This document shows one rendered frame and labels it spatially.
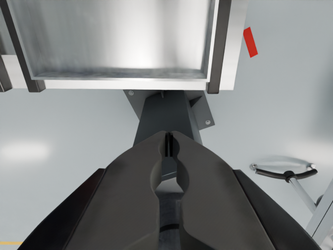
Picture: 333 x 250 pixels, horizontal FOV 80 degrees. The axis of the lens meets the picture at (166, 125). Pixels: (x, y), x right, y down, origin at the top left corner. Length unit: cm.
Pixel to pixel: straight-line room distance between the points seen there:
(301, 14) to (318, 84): 44
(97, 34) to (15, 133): 148
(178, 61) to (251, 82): 105
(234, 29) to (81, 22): 22
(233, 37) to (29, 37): 29
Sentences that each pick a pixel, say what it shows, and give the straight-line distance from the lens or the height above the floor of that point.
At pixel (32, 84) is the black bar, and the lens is 38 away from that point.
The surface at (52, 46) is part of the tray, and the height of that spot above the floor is 88.
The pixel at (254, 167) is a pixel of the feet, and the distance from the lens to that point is 169.
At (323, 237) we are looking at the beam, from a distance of 149.
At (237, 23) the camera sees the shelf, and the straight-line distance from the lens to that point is 34.
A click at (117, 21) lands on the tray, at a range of 33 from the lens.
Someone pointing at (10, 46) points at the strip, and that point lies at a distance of 40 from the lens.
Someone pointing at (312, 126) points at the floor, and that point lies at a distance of 169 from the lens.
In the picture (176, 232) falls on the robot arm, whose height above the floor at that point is 90.
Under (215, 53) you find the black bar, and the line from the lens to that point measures 31.
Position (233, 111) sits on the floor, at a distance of 139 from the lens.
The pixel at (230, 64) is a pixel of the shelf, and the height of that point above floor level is 88.
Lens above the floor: 120
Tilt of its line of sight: 61 degrees down
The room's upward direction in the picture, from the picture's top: 179 degrees counter-clockwise
